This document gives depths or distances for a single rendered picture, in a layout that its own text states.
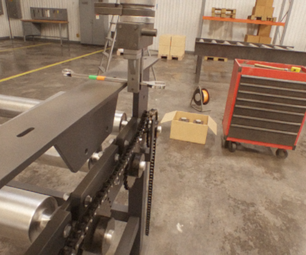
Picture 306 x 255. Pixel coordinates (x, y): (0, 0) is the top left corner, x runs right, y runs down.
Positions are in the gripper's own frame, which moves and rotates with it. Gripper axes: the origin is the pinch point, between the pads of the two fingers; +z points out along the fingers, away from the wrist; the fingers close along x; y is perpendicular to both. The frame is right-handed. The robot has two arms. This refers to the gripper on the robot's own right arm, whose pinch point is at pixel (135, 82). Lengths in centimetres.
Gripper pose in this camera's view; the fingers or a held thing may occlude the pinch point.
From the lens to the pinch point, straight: 57.5
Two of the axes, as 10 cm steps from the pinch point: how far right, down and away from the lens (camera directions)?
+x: 2.1, -4.0, 8.9
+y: 9.7, 1.5, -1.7
